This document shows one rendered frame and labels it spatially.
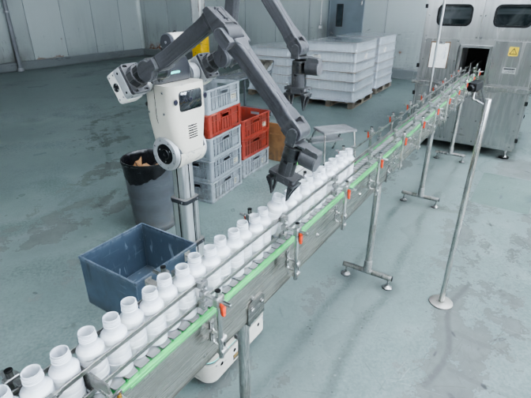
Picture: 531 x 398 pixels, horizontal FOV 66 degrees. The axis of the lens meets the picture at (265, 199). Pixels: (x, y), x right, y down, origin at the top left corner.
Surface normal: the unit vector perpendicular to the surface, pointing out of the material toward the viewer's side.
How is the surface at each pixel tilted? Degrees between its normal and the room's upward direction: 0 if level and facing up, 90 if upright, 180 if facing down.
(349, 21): 90
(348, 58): 90
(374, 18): 90
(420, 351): 0
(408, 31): 90
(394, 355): 0
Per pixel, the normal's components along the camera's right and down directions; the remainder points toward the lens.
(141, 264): 0.84, 0.23
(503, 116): -0.54, 0.37
